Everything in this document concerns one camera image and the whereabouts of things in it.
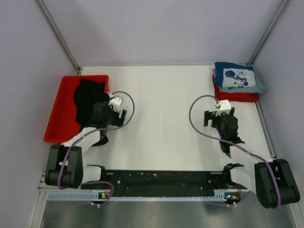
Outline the black t-shirt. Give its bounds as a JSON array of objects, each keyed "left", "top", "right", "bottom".
[{"left": 74, "top": 79, "right": 110, "bottom": 127}]

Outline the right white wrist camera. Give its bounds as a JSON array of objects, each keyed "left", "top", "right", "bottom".
[{"left": 215, "top": 100, "right": 232, "bottom": 116}]

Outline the right aluminium frame post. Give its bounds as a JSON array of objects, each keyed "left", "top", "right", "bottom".
[{"left": 246, "top": 0, "right": 291, "bottom": 65}]

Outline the left aluminium frame post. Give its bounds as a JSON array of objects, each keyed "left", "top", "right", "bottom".
[{"left": 35, "top": 0, "right": 81, "bottom": 73}]

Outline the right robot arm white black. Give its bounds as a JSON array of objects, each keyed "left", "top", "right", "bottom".
[{"left": 204, "top": 108, "right": 301, "bottom": 209}]

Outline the folded light blue t-shirt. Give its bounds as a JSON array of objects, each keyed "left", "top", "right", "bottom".
[{"left": 219, "top": 65, "right": 266, "bottom": 94}]

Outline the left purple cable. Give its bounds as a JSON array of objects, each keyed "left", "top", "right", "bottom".
[{"left": 57, "top": 91, "right": 136, "bottom": 190}]

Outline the grey slotted cable duct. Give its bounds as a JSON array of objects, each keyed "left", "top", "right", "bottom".
[{"left": 48, "top": 192, "right": 240, "bottom": 202}]

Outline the purple cable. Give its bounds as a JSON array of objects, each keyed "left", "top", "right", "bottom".
[
  {"left": 189, "top": 95, "right": 282, "bottom": 209},
  {"left": 57, "top": 91, "right": 136, "bottom": 190}
]

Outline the red plastic bin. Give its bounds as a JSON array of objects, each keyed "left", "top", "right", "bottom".
[{"left": 44, "top": 75, "right": 109, "bottom": 144}]

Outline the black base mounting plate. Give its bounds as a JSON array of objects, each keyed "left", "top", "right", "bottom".
[{"left": 80, "top": 169, "right": 251, "bottom": 198}]

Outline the folded red t-shirt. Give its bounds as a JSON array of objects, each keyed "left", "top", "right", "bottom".
[{"left": 212, "top": 75, "right": 259, "bottom": 103}]

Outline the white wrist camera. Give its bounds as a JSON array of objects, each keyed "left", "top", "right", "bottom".
[
  {"left": 215, "top": 100, "right": 232, "bottom": 116},
  {"left": 108, "top": 94, "right": 123, "bottom": 113}
]

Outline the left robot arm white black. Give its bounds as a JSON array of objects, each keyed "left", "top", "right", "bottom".
[{"left": 45, "top": 97, "right": 127, "bottom": 189}]

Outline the aluminium frame post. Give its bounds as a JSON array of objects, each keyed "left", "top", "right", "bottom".
[
  {"left": 35, "top": 0, "right": 81, "bottom": 73},
  {"left": 246, "top": 0, "right": 291, "bottom": 65}
]

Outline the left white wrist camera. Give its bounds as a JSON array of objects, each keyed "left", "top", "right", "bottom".
[{"left": 108, "top": 94, "right": 123, "bottom": 113}]

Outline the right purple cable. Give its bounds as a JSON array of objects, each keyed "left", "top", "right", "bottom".
[{"left": 189, "top": 95, "right": 282, "bottom": 209}]

